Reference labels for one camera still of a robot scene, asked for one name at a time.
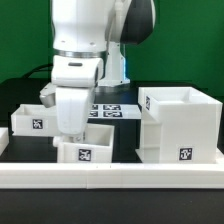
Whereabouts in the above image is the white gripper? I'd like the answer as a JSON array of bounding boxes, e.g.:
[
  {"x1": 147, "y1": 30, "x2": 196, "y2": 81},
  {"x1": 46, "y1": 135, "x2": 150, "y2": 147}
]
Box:
[{"x1": 40, "y1": 55, "x2": 104, "y2": 136}]

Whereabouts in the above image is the white front drawer box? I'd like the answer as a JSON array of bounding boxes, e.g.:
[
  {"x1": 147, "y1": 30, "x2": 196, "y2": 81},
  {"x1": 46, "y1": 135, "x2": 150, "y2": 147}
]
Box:
[{"x1": 53, "y1": 124, "x2": 114, "y2": 163}]

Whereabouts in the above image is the white drawer box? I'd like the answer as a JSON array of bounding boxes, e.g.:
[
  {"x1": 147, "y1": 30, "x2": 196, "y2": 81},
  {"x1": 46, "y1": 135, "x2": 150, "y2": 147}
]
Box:
[
  {"x1": 11, "y1": 104, "x2": 60, "y2": 137},
  {"x1": 53, "y1": 124, "x2": 114, "y2": 163}
]

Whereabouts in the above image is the white drawer cabinet frame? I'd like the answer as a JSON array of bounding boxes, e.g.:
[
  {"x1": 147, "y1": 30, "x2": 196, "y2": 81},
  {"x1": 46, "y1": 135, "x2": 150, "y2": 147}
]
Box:
[{"x1": 136, "y1": 87, "x2": 222, "y2": 164}]

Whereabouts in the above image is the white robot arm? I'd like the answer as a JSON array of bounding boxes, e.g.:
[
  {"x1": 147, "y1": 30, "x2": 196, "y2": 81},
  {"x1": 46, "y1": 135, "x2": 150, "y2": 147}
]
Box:
[{"x1": 40, "y1": 0, "x2": 156, "y2": 136}]

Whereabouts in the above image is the white rear drawer box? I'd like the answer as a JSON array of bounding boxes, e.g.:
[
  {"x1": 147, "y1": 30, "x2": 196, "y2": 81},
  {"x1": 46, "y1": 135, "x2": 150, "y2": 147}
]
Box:
[{"x1": 11, "y1": 104, "x2": 60, "y2": 137}]

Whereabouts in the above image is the white fiducial marker sheet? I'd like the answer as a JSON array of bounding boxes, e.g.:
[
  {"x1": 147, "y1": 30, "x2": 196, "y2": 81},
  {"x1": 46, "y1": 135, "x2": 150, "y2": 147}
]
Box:
[{"x1": 89, "y1": 104, "x2": 141, "y2": 119}]

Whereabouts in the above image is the white U-shaped border fence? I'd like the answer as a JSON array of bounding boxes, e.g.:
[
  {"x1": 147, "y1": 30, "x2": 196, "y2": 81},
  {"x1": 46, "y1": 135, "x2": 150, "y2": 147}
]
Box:
[{"x1": 0, "y1": 127, "x2": 224, "y2": 190}]

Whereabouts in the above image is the black cable bundle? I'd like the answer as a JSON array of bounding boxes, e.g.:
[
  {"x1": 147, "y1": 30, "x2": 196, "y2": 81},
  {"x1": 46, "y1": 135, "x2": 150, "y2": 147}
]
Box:
[{"x1": 21, "y1": 63, "x2": 54, "y2": 80}]

